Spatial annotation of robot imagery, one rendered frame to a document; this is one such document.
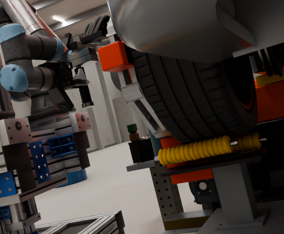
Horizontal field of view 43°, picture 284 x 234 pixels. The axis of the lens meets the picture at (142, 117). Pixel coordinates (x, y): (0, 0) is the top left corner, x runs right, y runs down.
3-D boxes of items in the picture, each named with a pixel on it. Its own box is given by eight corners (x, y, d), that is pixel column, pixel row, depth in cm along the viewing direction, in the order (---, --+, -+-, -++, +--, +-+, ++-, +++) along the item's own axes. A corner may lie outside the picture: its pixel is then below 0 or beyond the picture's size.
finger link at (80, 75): (92, 67, 130) (73, 67, 122) (95, 83, 130) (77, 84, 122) (85, 69, 132) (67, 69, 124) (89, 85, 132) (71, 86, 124)
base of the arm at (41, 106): (25, 117, 179) (20, 98, 180) (42, 116, 194) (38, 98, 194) (50, 110, 175) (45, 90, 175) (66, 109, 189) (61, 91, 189)
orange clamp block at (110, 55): (138, 65, 110) (124, 64, 102) (116, 73, 113) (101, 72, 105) (132, 43, 110) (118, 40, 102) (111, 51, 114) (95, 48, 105)
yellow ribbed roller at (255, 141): (267, 148, 118) (263, 131, 119) (185, 163, 131) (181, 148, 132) (269, 145, 124) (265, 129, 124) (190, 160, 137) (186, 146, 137)
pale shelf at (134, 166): (155, 166, 183) (153, 160, 183) (126, 172, 191) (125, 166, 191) (183, 152, 222) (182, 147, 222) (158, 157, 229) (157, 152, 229)
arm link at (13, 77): (13, 57, 98) (21, 88, 98) (41, 60, 108) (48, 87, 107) (-6, 66, 101) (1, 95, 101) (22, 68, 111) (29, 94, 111)
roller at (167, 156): (238, 152, 111) (233, 134, 111) (153, 168, 124) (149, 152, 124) (242, 149, 116) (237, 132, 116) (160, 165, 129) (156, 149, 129)
